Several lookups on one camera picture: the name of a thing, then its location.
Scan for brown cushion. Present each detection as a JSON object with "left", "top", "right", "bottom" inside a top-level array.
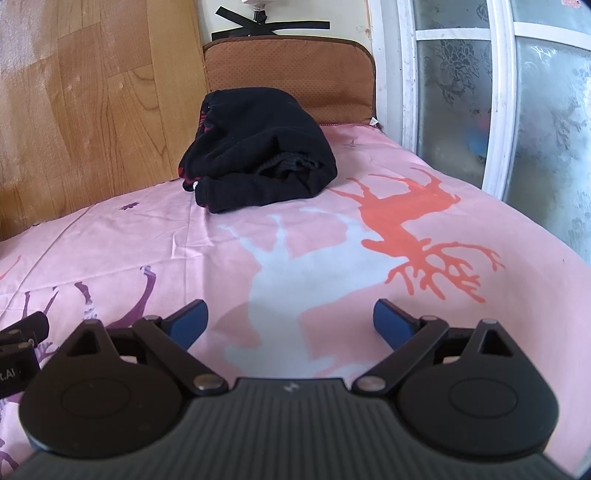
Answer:
[{"left": 202, "top": 37, "right": 378, "bottom": 128}]

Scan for pink deer print bedsheet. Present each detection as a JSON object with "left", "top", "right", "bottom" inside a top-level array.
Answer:
[{"left": 0, "top": 121, "right": 591, "bottom": 480}]

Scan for wooden panel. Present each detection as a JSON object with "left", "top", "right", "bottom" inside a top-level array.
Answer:
[{"left": 0, "top": 0, "right": 208, "bottom": 241}]

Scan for white framed frosted glass door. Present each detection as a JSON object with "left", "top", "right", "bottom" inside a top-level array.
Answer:
[{"left": 368, "top": 0, "right": 591, "bottom": 259}]

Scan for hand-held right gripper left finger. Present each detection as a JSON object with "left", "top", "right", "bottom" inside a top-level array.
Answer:
[{"left": 60, "top": 299, "right": 230, "bottom": 398}]

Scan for black printed garment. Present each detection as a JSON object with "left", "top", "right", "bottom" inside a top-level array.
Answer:
[{"left": 179, "top": 87, "right": 339, "bottom": 214}]

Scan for black straps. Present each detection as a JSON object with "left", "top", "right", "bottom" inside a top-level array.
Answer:
[{"left": 211, "top": 6, "right": 331, "bottom": 42}]

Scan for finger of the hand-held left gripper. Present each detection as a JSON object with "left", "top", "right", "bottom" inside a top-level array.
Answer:
[{"left": 0, "top": 312, "right": 51, "bottom": 345}]

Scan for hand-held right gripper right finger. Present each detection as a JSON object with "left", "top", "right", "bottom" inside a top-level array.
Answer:
[{"left": 353, "top": 298, "right": 527, "bottom": 397}]

